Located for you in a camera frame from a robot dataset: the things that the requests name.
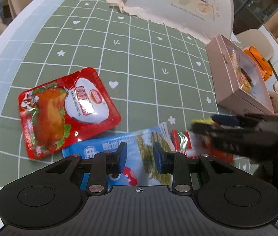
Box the red snack packet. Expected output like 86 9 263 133
171 129 233 163

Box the red roast chicken packet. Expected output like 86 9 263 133
18 68 121 159

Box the green grid tablecloth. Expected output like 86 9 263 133
0 0 228 186

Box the long bread stick packet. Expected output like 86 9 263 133
229 49 245 89

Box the white mesh food cover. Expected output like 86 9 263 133
107 0 234 44

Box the orange bag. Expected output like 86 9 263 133
243 46 273 82

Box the blue seaweed snack bag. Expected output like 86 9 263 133
62 122 174 188

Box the beige dining chair right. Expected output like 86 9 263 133
235 29 274 61

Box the pink cardboard box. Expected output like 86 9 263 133
206 35 274 115

